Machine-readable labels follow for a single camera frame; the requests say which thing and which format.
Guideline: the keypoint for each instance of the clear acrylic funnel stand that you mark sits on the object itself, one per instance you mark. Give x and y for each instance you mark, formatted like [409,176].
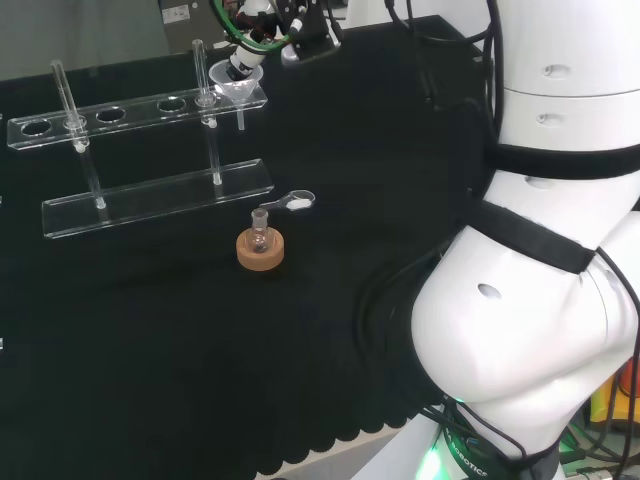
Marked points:
[150,197]

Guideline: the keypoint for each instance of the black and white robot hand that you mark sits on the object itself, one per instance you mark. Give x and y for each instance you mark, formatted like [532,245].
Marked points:
[312,25]

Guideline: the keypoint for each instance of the glass round-bottom flask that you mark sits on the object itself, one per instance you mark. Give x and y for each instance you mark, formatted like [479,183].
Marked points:
[260,237]

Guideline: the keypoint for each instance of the grey equipment box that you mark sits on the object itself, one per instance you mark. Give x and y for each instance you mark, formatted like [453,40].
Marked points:
[195,25]

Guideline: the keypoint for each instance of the clear plastic funnel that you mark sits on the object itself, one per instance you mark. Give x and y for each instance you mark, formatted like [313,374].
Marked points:
[240,92]

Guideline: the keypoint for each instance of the black bench cloth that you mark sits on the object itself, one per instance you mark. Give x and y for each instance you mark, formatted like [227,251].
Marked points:
[175,325]

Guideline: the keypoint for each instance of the glass weighing funnel with powder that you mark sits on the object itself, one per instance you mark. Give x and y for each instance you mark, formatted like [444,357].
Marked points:
[299,202]

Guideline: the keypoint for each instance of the yellow stop button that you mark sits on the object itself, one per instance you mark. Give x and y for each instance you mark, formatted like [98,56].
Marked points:
[612,400]

